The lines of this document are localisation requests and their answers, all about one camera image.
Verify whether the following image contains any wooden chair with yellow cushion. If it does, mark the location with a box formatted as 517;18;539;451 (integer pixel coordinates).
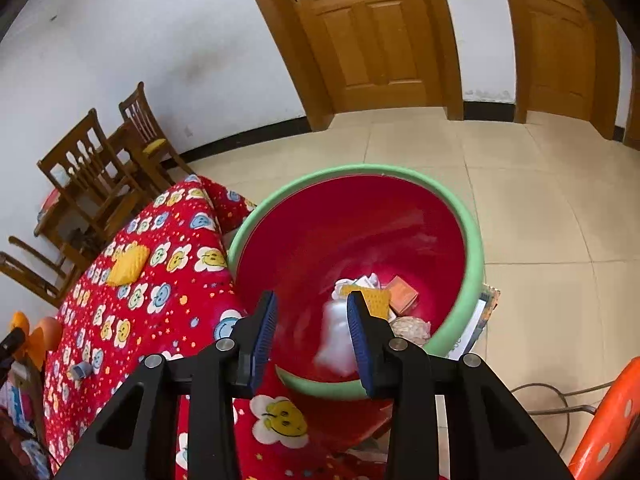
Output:
118;81;196;181

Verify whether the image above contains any orange plastic stool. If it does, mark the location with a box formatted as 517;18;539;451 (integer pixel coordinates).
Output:
567;357;640;480

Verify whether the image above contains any pile of bags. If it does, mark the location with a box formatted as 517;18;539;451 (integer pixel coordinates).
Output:
0;360;51;480

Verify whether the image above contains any red basin with green rim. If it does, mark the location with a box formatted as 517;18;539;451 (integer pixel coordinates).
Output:
226;163;485;448

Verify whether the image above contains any orange snack packet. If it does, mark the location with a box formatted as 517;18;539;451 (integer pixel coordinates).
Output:
387;276;418;316

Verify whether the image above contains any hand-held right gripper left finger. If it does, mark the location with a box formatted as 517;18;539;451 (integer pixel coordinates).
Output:
52;291;278;480

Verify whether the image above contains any wooden slat-back chair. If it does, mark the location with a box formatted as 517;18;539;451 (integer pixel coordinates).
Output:
0;236;76;306
37;108;146;231

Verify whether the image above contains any yellow plastic toy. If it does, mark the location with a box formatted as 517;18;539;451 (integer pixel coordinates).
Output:
10;311;46;368

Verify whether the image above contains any printed picture book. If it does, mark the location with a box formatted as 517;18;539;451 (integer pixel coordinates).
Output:
447;284;501;361

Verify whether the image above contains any white plastic packet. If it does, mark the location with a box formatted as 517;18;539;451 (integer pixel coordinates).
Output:
334;273;382;298

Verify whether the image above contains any orange ball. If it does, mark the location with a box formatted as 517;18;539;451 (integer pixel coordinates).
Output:
37;317;63;350

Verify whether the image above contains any white tissue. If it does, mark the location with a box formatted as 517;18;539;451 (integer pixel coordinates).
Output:
314;300;358;376

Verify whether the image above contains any red flower print blanket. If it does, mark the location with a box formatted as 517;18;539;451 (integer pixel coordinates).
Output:
42;175;396;480

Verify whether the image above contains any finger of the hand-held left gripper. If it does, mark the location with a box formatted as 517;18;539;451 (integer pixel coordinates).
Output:
0;327;26;361

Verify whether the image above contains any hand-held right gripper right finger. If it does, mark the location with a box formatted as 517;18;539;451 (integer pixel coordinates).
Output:
346;291;576;480

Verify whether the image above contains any yellow waffle sponge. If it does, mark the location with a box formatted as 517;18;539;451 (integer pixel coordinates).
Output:
106;241;151;287

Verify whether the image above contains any wooden panel door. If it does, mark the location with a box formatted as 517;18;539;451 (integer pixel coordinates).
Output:
497;0;621;141
235;0;463;133

